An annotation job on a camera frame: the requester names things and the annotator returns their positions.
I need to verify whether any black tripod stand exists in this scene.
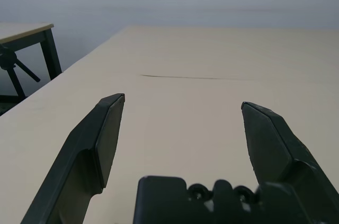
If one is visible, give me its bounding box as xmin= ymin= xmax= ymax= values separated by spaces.
xmin=0 ymin=45 xmax=41 ymax=100

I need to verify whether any side table with black frame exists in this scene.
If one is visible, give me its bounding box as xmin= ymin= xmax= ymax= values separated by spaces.
xmin=0 ymin=22 xmax=63 ymax=82

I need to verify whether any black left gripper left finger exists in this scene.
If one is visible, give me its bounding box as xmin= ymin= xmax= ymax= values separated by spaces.
xmin=20 ymin=93 xmax=126 ymax=224

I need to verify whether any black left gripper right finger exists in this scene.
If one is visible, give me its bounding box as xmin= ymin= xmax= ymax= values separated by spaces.
xmin=240 ymin=101 xmax=339 ymax=224

